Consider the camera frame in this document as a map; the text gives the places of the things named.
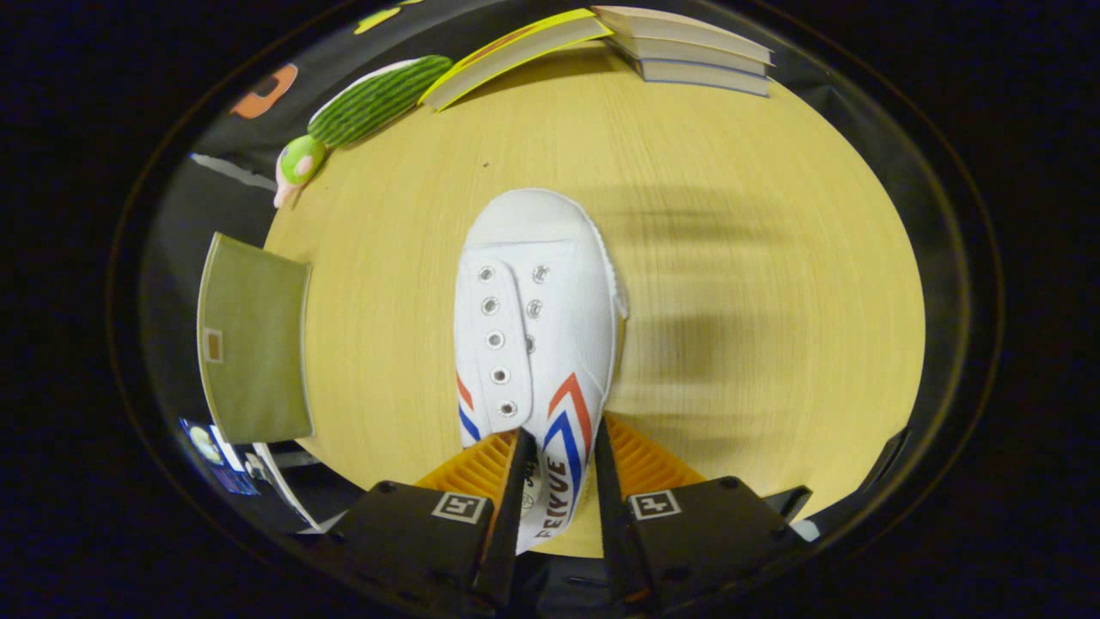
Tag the blue printed carton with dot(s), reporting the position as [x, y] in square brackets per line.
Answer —
[206, 447]

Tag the pink and green plush toy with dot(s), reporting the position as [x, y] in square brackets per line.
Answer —
[301, 159]

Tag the green fabric storage box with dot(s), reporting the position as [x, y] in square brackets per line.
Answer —
[253, 344]

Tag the beige paperback book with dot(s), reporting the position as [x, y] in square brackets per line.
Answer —
[705, 79]
[700, 62]
[679, 30]

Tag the watermelon slice plush toy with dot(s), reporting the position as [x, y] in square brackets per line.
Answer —
[378, 101]

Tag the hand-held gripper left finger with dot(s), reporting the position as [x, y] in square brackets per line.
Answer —
[412, 542]

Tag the white canvas shoe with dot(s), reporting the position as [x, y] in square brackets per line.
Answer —
[537, 327]

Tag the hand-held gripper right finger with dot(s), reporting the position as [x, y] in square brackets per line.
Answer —
[696, 542]

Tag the yellow book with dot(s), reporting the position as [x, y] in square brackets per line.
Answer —
[507, 56]

